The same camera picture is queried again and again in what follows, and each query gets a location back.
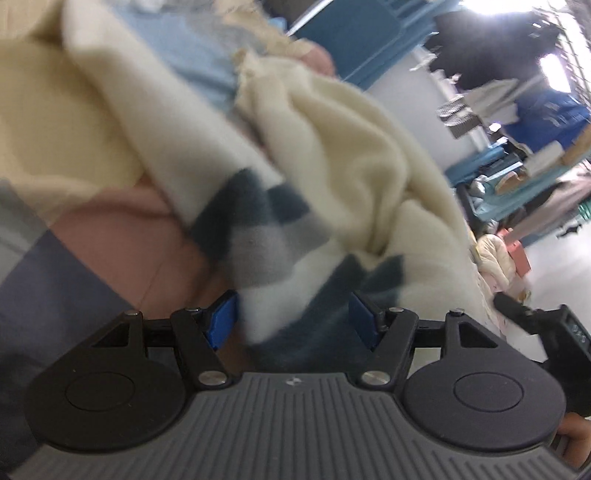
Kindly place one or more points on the white cabinet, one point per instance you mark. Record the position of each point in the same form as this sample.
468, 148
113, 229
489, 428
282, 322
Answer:
415, 124

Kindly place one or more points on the cream sweater with blue-grey stripes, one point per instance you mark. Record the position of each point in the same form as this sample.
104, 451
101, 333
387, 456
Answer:
351, 152

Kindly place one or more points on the black hanging garment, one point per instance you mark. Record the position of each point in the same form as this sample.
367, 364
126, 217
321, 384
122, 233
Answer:
485, 50

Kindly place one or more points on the white jacket with striped sleeves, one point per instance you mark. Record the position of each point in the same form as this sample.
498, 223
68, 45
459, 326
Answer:
489, 99

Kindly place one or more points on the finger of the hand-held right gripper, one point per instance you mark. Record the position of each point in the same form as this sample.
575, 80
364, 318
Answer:
512, 307

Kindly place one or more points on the person's right hand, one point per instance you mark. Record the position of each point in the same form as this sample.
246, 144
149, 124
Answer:
577, 436

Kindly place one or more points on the blue and white jersey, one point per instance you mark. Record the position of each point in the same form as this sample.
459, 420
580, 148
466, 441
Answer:
549, 113

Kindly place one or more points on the pink box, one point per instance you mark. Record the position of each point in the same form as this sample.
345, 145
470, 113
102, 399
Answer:
519, 258

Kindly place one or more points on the light blue cloth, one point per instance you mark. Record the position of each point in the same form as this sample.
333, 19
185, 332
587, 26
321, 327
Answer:
184, 60

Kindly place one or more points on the light blue hanging garment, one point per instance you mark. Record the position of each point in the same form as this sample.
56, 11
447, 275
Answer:
503, 210

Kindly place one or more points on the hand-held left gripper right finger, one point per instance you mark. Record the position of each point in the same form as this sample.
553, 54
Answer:
362, 318

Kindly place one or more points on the blue padded panel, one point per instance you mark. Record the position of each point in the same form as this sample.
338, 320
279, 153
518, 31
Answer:
360, 41

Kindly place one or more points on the cream fluffy blanket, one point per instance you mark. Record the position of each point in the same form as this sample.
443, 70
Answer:
494, 258

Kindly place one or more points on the patchwork bed quilt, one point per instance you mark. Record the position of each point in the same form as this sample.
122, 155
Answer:
115, 230

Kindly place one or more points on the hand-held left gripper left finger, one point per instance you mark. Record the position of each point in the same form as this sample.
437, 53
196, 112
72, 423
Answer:
222, 318

